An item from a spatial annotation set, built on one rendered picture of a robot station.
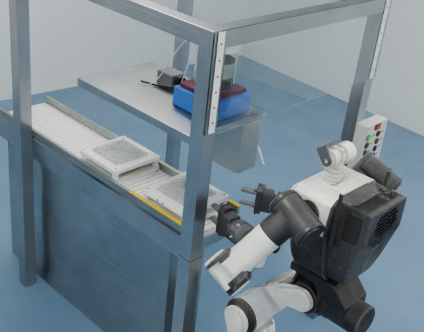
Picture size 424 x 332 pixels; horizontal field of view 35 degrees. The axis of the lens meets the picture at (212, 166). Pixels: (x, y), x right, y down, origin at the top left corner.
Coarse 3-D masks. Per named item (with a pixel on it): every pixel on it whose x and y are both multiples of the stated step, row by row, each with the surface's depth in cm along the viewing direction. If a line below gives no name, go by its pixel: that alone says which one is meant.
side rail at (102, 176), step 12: (0, 108) 322; (12, 120) 315; (36, 132) 303; (48, 144) 298; (72, 156) 287; (84, 168) 283; (96, 168) 279; (108, 180) 273; (120, 192) 269; (144, 204) 260; (156, 216) 256; (180, 228) 248
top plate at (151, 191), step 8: (176, 176) 272; (184, 176) 273; (152, 184) 264; (160, 184) 265; (144, 192) 261; (152, 192) 259; (160, 192) 260; (216, 192) 264; (224, 192) 265; (160, 200) 255; (168, 200) 255; (208, 200) 258; (216, 200) 258; (224, 200) 262; (168, 208) 253; (176, 208) 250; (208, 208) 256
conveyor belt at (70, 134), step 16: (32, 112) 330; (48, 112) 332; (48, 128) 315; (64, 128) 317; (80, 128) 319; (64, 144) 303; (80, 144) 304; (144, 176) 284; (160, 176) 286; (208, 224) 256
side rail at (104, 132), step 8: (48, 96) 340; (56, 104) 335; (64, 112) 332; (72, 112) 327; (80, 120) 324; (88, 120) 320; (96, 128) 316; (104, 128) 313; (112, 136) 309; (160, 160) 291; (160, 168) 290; (168, 168) 287
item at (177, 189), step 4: (180, 180) 268; (184, 180) 268; (172, 184) 264; (176, 184) 264; (180, 184) 266; (184, 184) 266; (164, 188) 261; (168, 188) 262; (172, 188) 262; (176, 188) 262; (180, 188) 262; (184, 188) 263; (172, 192) 259; (176, 192) 259; (180, 192) 260; (176, 196) 257; (180, 196) 256
